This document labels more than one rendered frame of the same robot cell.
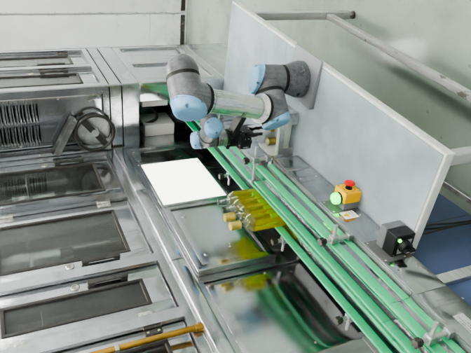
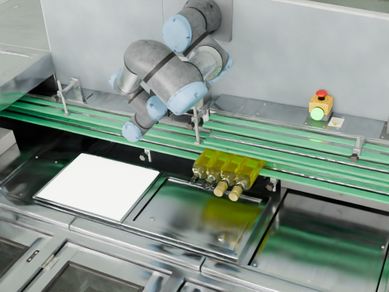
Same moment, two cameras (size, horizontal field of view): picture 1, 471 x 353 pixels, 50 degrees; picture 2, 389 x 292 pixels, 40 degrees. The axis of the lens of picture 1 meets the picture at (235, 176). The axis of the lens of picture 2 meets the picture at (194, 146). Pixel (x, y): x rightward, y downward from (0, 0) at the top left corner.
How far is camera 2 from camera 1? 1.04 m
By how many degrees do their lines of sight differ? 29
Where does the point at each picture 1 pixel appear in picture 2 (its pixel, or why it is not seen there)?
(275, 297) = (311, 233)
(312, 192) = (285, 120)
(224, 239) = (215, 214)
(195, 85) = (187, 69)
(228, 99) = (202, 68)
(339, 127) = (279, 46)
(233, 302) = (292, 263)
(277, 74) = (197, 19)
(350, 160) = (305, 72)
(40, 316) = not seen: outside the picture
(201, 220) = (172, 210)
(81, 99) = not seen: outside the picture
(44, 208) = not seen: outside the picture
